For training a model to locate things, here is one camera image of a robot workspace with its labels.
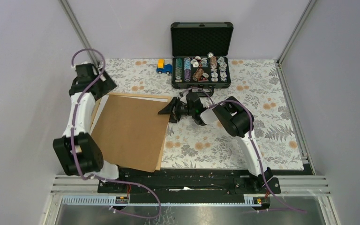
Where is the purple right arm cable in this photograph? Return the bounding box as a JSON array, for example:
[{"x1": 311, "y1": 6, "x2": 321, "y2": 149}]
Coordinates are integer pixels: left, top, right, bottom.
[{"x1": 180, "y1": 87, "x2": 307, "y2": 215}]

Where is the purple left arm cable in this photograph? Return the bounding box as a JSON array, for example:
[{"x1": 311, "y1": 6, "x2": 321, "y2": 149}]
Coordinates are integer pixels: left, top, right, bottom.
[{"x1": 69, "y1": 48, "x2": 162, "y2": 219}]

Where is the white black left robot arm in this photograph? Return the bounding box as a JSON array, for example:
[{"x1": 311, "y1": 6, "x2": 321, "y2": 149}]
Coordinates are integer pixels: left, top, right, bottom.
[{"x1": 52, "y1": 63, "x2": 127, "y2": 193}]

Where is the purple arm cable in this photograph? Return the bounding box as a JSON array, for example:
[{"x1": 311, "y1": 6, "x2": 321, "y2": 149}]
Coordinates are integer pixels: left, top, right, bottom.
[
  {"x1": 180, "y1": 87, "x2": 307, "y2": 215},
  {"x1": 69, "y1": 48, "x2": 162, "y2": 219}
]

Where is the floral patterned table cloth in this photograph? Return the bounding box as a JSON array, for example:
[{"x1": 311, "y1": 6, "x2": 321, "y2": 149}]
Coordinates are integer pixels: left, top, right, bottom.
[{"x1": 105, "y1": 59, "x2": 303, "y2": 170}]

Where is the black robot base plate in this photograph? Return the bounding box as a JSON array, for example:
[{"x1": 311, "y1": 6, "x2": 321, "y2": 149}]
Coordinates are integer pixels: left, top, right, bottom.
[{"x1": 97, "y1": 169, "x2": 268, "y2": 204}]

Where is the brown frame backing board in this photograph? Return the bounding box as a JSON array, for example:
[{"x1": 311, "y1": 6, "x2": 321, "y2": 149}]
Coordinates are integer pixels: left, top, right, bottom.
[{"x1": 90, "y1": 94, "x2": 171, "y2": 173}]

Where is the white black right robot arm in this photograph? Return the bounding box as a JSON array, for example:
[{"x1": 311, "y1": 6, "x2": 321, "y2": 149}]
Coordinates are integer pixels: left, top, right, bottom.
[{"x1": 158, "y1": 92, "x2": 275, "y2": 195}]

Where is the light wooden picture frame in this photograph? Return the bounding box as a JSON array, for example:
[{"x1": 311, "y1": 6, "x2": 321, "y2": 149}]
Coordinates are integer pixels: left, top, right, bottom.
[{"x1": 90, "y1": 91, "x2": 172, "y2": 172}]

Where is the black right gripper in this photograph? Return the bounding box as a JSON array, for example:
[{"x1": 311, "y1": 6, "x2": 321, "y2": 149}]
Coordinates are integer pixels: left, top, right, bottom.
[{"x1": 157, "y1": 97, "x2": 195, "y2": 124}]

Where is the black poker chip case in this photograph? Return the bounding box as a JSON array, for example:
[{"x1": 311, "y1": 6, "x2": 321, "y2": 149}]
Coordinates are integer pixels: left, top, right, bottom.
[{"x1": 170, "y1": 22, "x2": 234, "y2": 96}]

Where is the blue toy block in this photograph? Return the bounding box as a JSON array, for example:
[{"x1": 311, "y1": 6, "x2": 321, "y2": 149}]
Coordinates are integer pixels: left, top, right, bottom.
[{"x1": 156, "y1": 64, "x2": 173, "y2": 75}]

